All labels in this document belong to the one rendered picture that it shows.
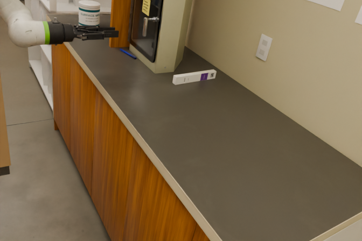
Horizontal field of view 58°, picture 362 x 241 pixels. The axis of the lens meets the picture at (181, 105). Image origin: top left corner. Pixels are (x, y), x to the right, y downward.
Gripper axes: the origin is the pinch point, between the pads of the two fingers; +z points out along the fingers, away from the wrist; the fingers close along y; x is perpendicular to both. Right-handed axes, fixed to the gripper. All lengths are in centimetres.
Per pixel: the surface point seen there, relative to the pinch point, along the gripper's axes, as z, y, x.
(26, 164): -31, 59, 114
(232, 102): 46, -40, 20
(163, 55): 26.7, -4.5, 10.4
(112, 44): 14.8, 32.4, 18.3
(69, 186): -10, 28, 114
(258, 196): 15, -91, 20
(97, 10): 17, 65, 8
